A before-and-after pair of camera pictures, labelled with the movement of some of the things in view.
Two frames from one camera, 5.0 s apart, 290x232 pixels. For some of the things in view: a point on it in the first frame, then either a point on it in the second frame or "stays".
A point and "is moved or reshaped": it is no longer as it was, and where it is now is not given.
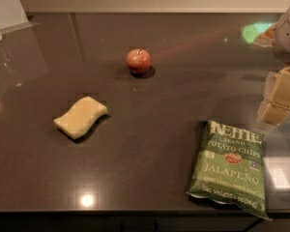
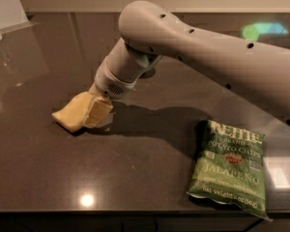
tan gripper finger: [269, 85] -> [104, 81]
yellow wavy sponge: [77, 121] is moved or reshaped
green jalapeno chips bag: [229, 166] stays
